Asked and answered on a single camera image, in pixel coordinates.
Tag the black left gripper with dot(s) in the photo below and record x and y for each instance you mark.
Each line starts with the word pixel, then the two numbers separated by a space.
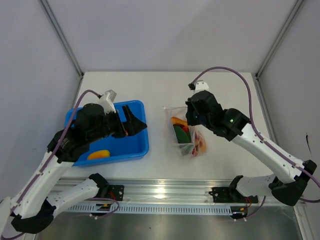
pixel 133 125

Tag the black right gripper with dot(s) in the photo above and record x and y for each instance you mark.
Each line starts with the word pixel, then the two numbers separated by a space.
pixel 190 120

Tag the red toy strawberry bunch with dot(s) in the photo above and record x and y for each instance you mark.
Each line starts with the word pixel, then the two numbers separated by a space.
pixel 197 145

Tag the orange toy meat slice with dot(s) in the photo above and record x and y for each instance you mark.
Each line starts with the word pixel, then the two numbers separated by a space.
pixel 181 123

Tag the green toy cucumber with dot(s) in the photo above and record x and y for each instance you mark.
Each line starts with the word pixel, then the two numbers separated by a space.
pixel 181 136

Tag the clear zip top bag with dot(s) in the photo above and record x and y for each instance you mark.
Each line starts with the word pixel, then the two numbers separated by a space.
pixel 170 136

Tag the blue plastic bin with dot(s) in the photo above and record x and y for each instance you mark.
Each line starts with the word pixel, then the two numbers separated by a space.
pixel 120 149

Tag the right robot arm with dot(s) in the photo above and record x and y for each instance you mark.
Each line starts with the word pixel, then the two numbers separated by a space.
pixel 290 175

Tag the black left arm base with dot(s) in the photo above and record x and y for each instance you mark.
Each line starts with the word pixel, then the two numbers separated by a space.
pixel 115 192

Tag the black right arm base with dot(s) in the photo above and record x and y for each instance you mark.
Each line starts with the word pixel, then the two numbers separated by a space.
pixel 230 195

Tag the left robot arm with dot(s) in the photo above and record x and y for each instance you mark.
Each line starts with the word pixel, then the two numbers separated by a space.
pixel 35 207

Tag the yellow toy pepper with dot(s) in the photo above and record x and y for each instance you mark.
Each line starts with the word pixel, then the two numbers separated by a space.
pixel 99 155

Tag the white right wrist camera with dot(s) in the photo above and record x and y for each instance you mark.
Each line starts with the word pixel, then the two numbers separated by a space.
pixel 198 86

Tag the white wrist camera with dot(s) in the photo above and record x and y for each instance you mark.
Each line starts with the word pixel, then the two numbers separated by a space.
pixel 198 86
pixel 107 101

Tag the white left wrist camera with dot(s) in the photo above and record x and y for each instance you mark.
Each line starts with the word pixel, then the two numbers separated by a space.
pixel 107 101

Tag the aluminium mounting rail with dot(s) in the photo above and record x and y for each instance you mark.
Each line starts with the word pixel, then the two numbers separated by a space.
pixel 168 191

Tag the white slotted cable duct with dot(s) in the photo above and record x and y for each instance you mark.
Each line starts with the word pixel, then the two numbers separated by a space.
pixel 163 209

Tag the left aluminium frame post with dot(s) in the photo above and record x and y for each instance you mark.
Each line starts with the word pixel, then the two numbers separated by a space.
pixel 53 21

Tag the aluminium frame post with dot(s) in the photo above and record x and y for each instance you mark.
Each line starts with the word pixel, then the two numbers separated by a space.
pixel 283 31
pixel 53 21

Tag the right aluminium frame post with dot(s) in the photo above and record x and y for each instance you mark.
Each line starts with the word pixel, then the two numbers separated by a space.
pixel 283 31

